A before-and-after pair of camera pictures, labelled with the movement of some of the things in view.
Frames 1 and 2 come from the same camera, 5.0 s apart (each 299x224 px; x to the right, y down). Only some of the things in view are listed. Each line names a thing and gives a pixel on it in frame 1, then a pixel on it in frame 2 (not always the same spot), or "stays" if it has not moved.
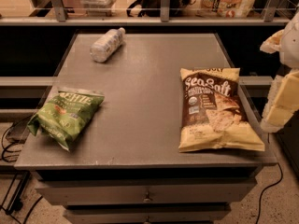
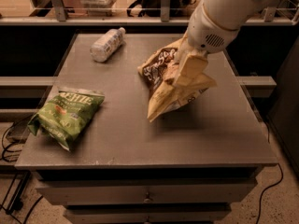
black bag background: (149, 2) stays
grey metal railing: (164, 20) stays
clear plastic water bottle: (106, 44) stays
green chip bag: (64, 114) stays
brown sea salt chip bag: (214, 114) → (156, 71)
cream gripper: (291, 44) → (207, 32)
